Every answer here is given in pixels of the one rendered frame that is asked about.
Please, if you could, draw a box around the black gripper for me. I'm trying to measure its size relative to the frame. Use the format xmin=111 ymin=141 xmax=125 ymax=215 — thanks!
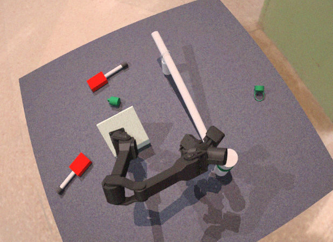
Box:
xmin=195 ymin=126 xmax=225 ymax=150

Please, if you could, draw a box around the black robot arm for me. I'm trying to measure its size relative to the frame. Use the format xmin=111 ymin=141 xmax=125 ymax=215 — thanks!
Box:
xmin=102 ymin=128 xmax=228 ymax=206

